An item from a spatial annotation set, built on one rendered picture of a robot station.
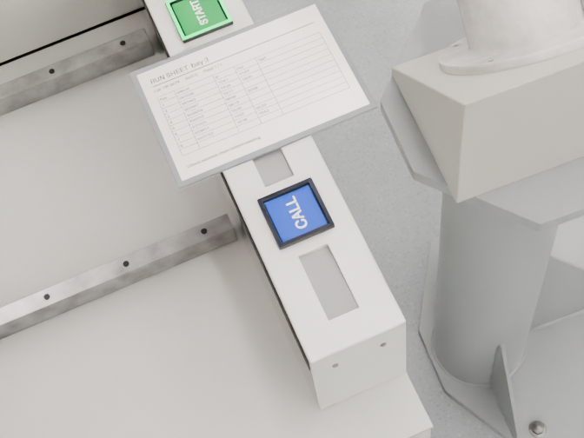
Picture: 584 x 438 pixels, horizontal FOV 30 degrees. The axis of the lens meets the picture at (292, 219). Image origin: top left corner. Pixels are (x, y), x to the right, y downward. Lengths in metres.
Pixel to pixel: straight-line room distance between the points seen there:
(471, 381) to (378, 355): 0.93
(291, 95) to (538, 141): 0.26
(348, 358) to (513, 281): 0.58
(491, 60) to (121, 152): 0.43
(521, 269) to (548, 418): 0.49
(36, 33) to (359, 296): 0.56
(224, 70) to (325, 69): 0.10
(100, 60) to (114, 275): 0.28
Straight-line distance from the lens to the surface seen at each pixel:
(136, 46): 1.30
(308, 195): 1.02
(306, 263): 1.00
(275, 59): 1.11
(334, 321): 0.97
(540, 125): 1.11
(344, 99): 1.08
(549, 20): 1.12
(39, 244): 1.22
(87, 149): 1.27
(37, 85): 1.30
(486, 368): 1.87
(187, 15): 1.16
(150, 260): 1.15
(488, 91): 1.03
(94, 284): 1.15
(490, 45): 1.13
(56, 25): 1.34
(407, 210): 2.10
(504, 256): 1.45
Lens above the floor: 1.87
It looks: 63 degrees down
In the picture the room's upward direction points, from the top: 12 degrees counter-clockwise
